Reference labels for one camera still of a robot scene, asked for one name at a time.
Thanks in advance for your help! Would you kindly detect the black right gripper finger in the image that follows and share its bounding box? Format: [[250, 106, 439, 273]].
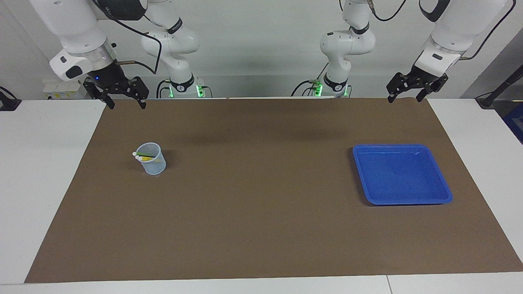
[[83, 79, 115, 110], [124, 76, 150, 109]]

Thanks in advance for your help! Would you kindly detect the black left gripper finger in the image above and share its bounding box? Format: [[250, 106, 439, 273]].
[[416, 73, 449, 102], [386, 73, 411, 103]]

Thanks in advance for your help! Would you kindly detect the blue plastic tray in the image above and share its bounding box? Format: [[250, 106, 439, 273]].
[[352, 144, 453, 205]]

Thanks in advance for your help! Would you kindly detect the white power strip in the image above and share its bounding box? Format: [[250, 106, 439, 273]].
[[42, 79, 88, 100]]

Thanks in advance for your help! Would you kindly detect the black stand pole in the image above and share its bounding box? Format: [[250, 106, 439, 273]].
[[475, 65, 523, 109]]

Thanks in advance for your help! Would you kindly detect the light blue mesh pen cup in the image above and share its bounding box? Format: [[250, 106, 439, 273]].
[[135, 142, 167, 176]]

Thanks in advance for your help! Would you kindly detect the blue box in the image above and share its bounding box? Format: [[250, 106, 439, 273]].
[[502, 102, 523, 144]]

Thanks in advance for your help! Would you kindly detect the brown table mat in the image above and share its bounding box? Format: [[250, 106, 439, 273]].
[[25, 98, 523, 283]]

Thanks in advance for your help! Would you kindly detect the black base cable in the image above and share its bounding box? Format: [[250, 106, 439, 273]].
[[291, 61, 330, 98], [156, 79, 172, 99]]

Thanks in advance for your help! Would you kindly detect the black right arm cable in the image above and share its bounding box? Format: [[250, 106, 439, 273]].
[[92, 0, 163, 75]]

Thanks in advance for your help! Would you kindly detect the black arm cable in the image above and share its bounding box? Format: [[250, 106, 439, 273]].
[[92, 0, 163, 75], [368, 0, 517, 61]]

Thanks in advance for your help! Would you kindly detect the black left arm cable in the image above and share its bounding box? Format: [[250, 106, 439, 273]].
[[368, 0, 517, 61]]

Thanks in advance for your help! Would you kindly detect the black clamp mount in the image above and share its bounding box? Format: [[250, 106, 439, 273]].
[[0, 86, 22, 111]]

